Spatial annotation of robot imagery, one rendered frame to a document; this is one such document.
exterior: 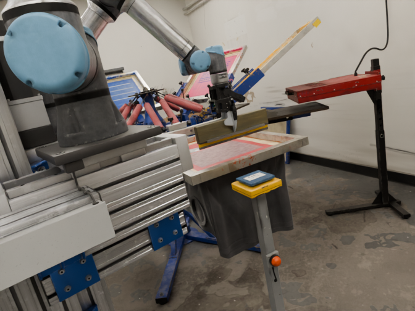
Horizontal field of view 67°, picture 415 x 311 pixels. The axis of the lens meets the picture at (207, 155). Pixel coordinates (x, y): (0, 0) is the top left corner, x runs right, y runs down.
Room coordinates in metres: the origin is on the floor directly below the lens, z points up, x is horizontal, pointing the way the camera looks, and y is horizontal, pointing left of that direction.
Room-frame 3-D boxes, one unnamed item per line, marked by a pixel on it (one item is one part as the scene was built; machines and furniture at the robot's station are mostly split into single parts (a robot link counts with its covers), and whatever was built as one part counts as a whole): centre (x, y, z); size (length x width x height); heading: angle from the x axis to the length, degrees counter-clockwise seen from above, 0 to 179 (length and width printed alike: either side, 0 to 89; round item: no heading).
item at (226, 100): (1.36, -0.11, 1.23); 0.09 x 0.08 x 0.12; 113
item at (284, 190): (1.34, -0.15, 0.74); 0.45 x 0.03 x 0.43; 113
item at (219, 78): (1.36, -0.12, 1.32); 0.08 x 0.08 x 0.05
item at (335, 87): (2.40, -1.03, 1.06); 0.61 x 0.46 x 0.12; 83
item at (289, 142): (1.61, -0.04, 0.97); 0.79 x 0.58 x 0.04; 23
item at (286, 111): (2.50, -0.29, 0.91); 1.34 x 0.40 x 0.08; 83
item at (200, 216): (1.48, 0.11, 0.79); 0.46 x 0.09 x 0.33; 23
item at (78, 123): (0.71, 0.24, 1.31); 0.15 x 0.15 x 0.10
